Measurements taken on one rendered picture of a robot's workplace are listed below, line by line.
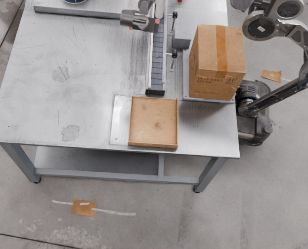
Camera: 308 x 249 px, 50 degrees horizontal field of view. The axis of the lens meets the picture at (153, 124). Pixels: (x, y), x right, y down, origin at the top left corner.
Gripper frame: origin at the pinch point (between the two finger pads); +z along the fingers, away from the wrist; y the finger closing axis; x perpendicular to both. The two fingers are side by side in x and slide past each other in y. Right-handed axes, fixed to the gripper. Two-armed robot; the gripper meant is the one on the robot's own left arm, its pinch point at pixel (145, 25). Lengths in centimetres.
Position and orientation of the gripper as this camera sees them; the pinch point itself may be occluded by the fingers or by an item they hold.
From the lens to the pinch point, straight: 172.9
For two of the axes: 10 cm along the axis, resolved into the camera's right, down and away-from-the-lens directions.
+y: -9.9, -1.6, 0.1
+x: -1.5, 9.7, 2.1
